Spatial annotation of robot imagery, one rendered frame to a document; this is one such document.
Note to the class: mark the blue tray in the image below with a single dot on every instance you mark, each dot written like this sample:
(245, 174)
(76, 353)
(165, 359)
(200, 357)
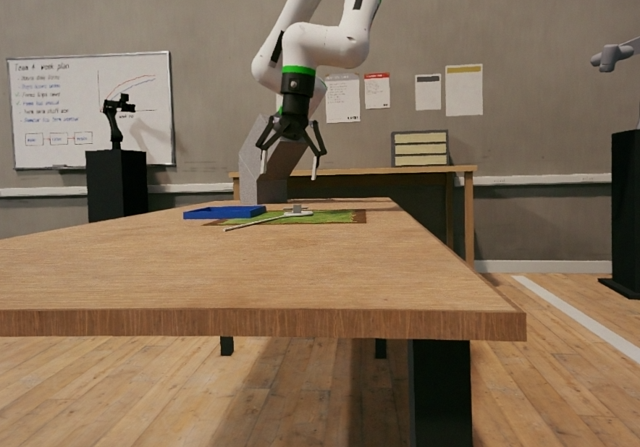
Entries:
(225, 212)

